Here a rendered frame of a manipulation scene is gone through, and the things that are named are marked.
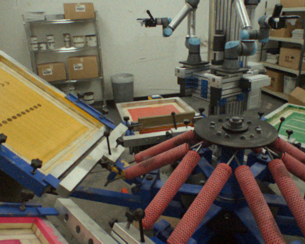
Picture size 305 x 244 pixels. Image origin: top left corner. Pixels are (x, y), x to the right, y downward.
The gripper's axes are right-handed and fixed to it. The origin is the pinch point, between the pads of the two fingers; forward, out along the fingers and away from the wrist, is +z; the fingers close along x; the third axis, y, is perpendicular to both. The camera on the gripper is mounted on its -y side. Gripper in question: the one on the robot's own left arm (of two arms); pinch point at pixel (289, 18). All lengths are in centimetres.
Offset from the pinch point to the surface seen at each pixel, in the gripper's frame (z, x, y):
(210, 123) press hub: 71, 80, 26
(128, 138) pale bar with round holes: 23, 114, 48
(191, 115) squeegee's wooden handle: -7, 69, 55
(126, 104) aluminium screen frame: -60, 114, 55
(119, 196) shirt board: 60, 122, 59
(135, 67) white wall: -376, 90, 82
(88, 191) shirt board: 54, 137, 57
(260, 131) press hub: 83, 66, 28
